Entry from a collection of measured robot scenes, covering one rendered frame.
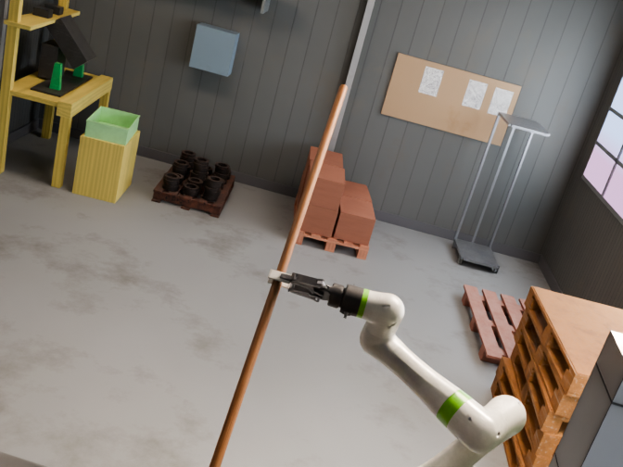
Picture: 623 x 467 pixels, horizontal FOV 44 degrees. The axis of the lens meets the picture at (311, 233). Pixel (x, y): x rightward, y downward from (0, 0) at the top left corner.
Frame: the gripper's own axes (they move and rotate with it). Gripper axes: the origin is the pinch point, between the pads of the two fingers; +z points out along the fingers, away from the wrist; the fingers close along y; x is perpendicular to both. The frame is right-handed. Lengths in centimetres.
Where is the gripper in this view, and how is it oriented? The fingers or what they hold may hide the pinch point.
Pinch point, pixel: (279, 278)
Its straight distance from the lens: 240.3
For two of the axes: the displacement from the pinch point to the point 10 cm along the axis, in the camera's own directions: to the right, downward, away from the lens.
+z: -9.6, -2.8, 0.5
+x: 2.7, -8.4, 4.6
